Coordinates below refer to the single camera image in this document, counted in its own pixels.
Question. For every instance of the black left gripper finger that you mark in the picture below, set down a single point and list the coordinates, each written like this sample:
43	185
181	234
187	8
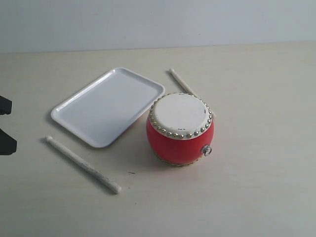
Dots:
8	145
5	106

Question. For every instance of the small red drum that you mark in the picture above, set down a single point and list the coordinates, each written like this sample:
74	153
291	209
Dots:
180	128

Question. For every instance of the white rectangular plastic tray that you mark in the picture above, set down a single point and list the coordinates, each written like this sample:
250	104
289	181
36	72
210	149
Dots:
103	110

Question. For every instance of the white drumstick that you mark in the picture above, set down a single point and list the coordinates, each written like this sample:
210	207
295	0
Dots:
110	184
183	84

